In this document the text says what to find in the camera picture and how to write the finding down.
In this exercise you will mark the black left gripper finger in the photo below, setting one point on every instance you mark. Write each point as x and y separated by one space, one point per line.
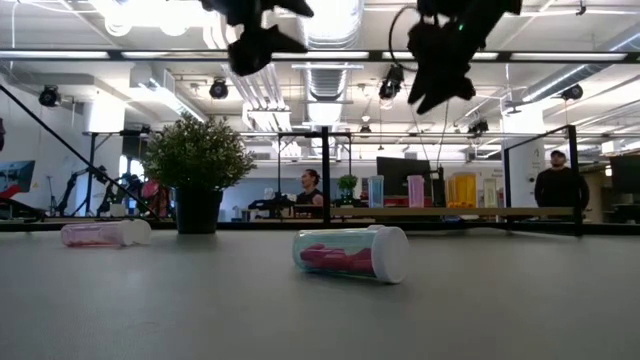
250 55
292 7

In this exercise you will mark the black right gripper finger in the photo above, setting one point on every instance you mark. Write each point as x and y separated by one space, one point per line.
425 70
452 85

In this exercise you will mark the teal medicine bottle red pills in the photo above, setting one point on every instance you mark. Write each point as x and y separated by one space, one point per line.
340 260

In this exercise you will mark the black background robot arm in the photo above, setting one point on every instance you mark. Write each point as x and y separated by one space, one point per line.
272 205

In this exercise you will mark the wooden shelf board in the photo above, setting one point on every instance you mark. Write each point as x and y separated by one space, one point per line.
520 212

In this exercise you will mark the black background monitor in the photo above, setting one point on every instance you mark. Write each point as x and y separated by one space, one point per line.
400 167

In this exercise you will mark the green potted plant black pot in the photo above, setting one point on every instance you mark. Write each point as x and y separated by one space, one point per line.
197 150

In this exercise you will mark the white square pillar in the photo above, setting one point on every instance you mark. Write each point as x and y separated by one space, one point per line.
522 170

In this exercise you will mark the small green background plant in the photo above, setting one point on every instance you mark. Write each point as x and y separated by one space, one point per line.
347 182

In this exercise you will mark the person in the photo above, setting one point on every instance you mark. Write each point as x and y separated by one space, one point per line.
560 187
152 192
311 192

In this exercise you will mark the dark background cabinet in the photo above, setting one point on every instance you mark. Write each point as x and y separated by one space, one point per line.
627 175

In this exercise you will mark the black ceiling camera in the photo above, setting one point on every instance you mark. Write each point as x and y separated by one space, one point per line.
49 96
478 126
572 92
392 82
218 90

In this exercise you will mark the silver ribbed ventilation duct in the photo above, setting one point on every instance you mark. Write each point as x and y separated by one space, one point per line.
330 30

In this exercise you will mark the black horizontal frame beam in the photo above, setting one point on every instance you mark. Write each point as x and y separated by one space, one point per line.
150 55

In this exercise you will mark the black shelf side frame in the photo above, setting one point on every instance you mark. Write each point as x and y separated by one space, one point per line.
326 175
576 190

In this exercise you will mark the black aluminium table frame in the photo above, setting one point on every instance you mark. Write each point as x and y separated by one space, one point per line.
250 226

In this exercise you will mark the black diagonal frame brace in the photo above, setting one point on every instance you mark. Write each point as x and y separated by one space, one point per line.
75 148

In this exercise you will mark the blue red wall poster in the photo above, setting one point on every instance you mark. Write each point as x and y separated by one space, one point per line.
17 175

